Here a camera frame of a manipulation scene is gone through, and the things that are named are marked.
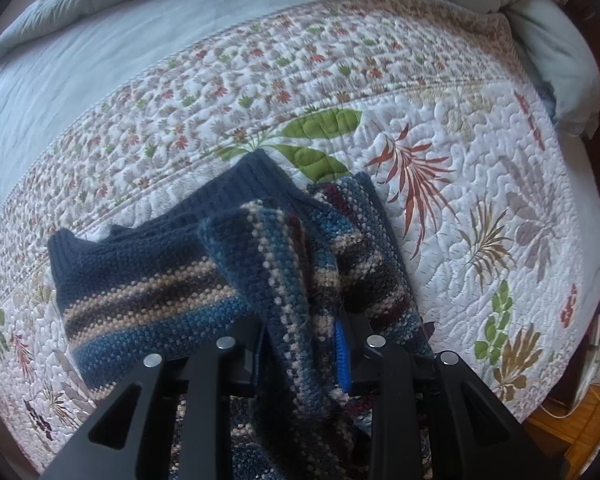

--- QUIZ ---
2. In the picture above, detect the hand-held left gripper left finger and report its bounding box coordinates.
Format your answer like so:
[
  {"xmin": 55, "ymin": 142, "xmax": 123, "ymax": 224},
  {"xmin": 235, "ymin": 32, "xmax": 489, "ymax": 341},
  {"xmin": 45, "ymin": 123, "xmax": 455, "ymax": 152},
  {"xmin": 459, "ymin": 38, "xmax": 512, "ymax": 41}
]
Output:
[{"xmin": 40, "ymin": 316, "xmax": 267, "ymax": 480}]

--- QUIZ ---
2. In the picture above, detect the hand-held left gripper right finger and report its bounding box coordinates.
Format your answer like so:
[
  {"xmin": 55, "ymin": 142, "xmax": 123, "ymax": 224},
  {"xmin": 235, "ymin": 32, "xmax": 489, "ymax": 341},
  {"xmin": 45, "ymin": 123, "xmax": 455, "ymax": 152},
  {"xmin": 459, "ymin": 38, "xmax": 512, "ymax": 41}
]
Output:
[{"xmin": 332, "ymin": 312, "xmax": 568, "ymax": 480}]

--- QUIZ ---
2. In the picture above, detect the striped knitted sweater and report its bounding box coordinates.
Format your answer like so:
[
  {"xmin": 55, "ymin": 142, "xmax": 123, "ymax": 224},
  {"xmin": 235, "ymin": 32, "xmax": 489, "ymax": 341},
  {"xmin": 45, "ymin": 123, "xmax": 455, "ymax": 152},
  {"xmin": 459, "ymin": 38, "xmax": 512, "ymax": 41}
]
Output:
[{"xmin": 47, "ymin": 149, "xmax": 436, "ymax": 480}]

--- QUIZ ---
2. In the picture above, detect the floral quilted blanket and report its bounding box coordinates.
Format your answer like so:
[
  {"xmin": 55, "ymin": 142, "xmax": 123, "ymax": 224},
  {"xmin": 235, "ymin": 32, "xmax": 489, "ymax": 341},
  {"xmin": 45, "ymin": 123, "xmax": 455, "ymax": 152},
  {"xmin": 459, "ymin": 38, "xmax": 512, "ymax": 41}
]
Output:
[{"xmin": 0, "ymin": 0, "xmax": 600, "ymax": 480}]

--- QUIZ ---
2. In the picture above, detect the white power strip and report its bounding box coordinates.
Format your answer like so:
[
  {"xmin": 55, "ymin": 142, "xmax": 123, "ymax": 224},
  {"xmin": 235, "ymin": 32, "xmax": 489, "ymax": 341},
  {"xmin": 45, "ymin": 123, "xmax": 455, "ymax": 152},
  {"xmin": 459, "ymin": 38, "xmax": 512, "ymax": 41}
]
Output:
[{"xmin": 577, "ymin": 307, "xmax": 600, "ymax": 406}]

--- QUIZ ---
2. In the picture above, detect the light blue bed sheet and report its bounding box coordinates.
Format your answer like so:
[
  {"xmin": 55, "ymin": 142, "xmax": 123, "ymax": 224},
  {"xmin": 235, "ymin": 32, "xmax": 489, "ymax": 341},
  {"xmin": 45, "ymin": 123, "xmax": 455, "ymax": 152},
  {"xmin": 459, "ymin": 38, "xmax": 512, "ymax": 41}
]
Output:
[{"xmin": 0, "ymin": 0, "xmax": 381, "ymax": 233}]

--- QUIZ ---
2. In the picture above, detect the grey comforter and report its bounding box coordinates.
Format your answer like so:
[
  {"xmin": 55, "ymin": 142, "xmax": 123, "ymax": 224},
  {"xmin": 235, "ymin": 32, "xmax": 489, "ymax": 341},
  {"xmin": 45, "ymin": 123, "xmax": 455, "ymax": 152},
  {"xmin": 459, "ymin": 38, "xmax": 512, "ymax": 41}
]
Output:
[{"xmin": 0, "ymin": 0, "xmax": 600, "ymax": 138}]

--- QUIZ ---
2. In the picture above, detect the white cable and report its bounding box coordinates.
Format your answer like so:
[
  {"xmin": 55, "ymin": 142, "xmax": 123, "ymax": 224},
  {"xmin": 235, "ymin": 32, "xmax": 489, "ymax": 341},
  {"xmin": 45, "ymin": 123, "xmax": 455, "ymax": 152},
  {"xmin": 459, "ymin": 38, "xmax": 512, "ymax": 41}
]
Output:
[{"xmin": 540, "ymin": 382, "xmax": 600, "ymax": 419}]

